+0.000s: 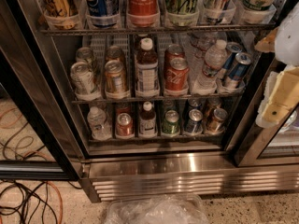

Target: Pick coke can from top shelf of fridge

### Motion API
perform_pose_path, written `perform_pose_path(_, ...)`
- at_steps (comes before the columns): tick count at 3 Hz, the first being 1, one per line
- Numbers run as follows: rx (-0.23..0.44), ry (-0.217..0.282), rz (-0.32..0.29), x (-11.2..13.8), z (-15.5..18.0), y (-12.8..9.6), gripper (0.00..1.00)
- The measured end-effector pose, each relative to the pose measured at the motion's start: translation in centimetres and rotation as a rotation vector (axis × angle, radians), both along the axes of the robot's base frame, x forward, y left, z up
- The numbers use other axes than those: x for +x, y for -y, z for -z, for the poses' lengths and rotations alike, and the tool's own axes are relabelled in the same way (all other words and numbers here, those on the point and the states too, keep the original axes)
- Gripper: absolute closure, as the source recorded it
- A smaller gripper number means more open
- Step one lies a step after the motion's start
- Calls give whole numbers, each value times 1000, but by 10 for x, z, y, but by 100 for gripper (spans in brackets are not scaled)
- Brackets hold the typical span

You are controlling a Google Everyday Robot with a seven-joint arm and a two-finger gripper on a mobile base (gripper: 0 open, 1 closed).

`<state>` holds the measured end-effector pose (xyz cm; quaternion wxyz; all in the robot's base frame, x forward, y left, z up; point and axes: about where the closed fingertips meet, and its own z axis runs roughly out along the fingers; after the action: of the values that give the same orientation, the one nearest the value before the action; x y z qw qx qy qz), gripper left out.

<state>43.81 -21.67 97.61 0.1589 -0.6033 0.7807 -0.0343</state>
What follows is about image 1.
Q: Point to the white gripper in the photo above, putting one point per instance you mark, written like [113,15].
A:
[289,39]

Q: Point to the red coke can top shelf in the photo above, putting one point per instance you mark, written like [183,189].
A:
[142,13]

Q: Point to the blue can middle shelf front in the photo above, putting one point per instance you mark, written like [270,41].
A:
[238,70]

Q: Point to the blue can shelf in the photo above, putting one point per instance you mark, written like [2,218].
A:
[238,70]
[193,121]
[194,103]
[232,49]

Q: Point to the blue can middle shelf rear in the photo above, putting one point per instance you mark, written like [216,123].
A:
[232,49]

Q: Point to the clear water bottle middle shelf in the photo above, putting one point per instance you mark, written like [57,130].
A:
[214,60]

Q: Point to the clear water bottle shelf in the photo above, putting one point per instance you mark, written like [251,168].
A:
[214,60]
[97,119]

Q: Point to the gold can bottom shelf front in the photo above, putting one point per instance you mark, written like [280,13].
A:
[215,121]

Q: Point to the blue can bottom shelf rear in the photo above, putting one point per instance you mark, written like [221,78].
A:
[194,103]

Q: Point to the blue red bull can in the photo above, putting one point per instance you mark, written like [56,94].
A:
[215,9]

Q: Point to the blue can bottom shelf front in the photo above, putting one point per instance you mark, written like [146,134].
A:
[193,121]

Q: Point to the red coke can middle front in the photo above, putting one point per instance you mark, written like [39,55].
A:
[176,74]

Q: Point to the red coke can middle rear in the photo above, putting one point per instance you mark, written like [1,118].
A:
[173,51]

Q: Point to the green can bottom shelf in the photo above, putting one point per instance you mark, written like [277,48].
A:
[170,122]

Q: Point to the brown tea bottle middle shelf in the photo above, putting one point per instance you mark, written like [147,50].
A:
[147,69]

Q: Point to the brown tea bottle shelf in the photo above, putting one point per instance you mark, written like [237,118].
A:
[147,69]
[147,120]

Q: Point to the stainless steel glass-door fridge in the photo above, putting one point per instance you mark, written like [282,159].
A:
[36,59]

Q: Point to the brown tea bottle bottom shelf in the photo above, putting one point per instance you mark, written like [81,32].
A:
[147,120]

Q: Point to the orange can middle shelf front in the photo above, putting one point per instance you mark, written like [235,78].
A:
[115,77]

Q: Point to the orange can shelf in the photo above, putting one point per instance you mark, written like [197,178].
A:
[115,53]
[115,77]

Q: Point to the red can bottom shelf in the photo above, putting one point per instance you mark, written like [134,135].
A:
[124,125]

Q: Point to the orange can middle shelf rear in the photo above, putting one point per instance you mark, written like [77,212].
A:
[115,53]

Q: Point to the clear water bottle bottom shelf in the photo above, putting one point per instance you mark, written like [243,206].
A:
[97,119]

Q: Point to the blue pepsi can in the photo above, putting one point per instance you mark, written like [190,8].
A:
[103,13]

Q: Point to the silver can middle shelf rear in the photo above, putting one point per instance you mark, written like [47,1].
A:
[85,54]

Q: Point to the silver can shelf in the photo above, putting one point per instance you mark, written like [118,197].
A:
[82,77]
[85,54]

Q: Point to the silver can middle shelf front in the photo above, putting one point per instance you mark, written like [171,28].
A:
[82,77]

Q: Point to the clear plastic bag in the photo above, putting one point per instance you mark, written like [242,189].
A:
[162,209]

